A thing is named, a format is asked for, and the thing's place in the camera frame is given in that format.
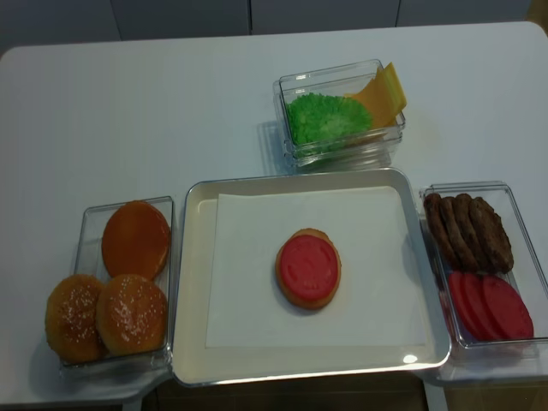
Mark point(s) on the right sesame bun top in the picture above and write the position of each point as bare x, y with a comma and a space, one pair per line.
131, 315

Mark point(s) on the white paper sheet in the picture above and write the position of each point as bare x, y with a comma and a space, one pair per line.
377, 303

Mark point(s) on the clear bun container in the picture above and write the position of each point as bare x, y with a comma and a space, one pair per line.
89, 260

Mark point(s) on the red tomato slice on bun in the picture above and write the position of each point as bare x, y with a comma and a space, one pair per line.
307, 267

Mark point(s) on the bottom bun on tray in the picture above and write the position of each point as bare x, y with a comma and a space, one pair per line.
309, 305

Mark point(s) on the sesame bun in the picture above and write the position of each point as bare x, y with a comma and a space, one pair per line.
70, 320
131, 315

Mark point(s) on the red tomato slice left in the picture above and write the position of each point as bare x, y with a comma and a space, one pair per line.
457, 296

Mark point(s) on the brown meat patty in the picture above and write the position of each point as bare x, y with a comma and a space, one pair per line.
466, 257
461, 209
436, 226
491, 235

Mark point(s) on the left sesame bun top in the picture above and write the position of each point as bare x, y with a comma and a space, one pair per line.
70, 320

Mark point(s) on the white metal tray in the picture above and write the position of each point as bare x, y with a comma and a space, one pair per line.
195, 363

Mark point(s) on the smooth orange bun bottom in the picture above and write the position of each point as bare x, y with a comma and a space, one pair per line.
136, 240

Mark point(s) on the brown meat patty front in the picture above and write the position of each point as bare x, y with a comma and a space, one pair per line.
491, 235

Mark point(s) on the orange cheese slice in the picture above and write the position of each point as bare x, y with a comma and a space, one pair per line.
377, 101

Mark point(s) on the yellow cheese slice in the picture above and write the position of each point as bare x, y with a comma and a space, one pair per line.
396, 98

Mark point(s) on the red tomato slice middle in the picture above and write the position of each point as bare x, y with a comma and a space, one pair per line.
484, 327

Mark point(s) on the clear lettuce cheese container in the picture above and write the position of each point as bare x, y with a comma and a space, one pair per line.
372, 148

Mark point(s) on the red tomato slice front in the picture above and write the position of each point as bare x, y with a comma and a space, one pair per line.
506, 309

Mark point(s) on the clear patty tomato container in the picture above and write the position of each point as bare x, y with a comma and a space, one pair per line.
471, 360

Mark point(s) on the green lettuce piece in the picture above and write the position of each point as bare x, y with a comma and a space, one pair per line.
316, 117

